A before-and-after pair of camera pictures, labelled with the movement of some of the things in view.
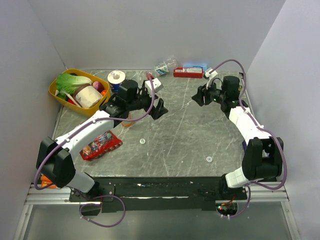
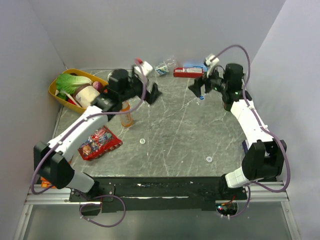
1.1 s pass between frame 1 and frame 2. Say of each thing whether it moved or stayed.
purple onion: stayed
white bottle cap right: stayed
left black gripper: moved
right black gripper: moved
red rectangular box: stayed
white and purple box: stayed
